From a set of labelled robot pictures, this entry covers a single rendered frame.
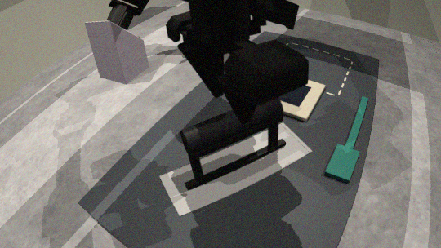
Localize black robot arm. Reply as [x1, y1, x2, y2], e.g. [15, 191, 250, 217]
[107, 0, 299, 30]

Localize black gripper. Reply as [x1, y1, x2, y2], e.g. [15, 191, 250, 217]
[166, 0, 309, 124]

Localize beige square tile with dark centre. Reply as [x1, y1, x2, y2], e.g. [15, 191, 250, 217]
[279, 80, 326, 121]

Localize green trowel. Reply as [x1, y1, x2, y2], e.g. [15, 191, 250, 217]
[325, 97, 368, 183]

